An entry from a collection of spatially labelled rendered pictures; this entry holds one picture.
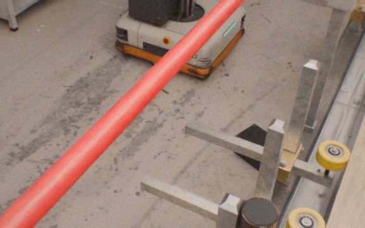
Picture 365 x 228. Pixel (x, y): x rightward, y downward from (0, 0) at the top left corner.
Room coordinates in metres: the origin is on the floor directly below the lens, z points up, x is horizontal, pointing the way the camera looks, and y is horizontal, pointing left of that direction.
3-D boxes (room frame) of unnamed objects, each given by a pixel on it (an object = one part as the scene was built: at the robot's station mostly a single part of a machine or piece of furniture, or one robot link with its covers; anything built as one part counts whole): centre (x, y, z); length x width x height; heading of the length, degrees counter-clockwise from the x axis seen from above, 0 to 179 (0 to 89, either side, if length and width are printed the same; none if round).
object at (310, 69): (0.95, -0.31, 0.88); 0.04 x 0.04 x 0.48; 64
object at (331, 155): (0.86, -0.39, 0.85); 0.08 x 0.08 x 0.11
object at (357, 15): (1.83, -0.73, 0.81); 0.14 x 0.06 x 0.05; 154
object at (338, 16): (1.18, -0.42, 0.93); 0.05 x 0.05 x 0.45; 64
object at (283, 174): (0.93, -0.30, 0.81); 0.14 x 0.06 x 0.05; 154
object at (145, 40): (2.74, 0.02, 0.16); 0.67 x 0.64 x 0.25; 64
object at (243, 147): (0.95, -0.21, 0.80); 0.43 x 0.03 x 0.04; 64
